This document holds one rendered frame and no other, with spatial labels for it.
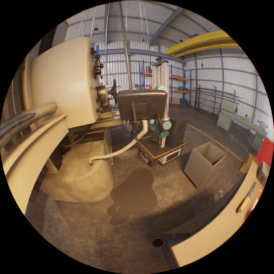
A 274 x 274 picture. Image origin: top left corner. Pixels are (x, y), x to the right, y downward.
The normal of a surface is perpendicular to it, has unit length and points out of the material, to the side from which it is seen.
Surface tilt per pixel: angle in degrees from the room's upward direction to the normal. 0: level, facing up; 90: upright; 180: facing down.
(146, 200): 0
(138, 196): 0
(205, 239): 0
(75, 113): 90
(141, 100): 109
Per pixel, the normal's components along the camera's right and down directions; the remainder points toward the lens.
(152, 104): 0.03, 0.75
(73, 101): 0.28, 0.46
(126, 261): -0.04, -0.87
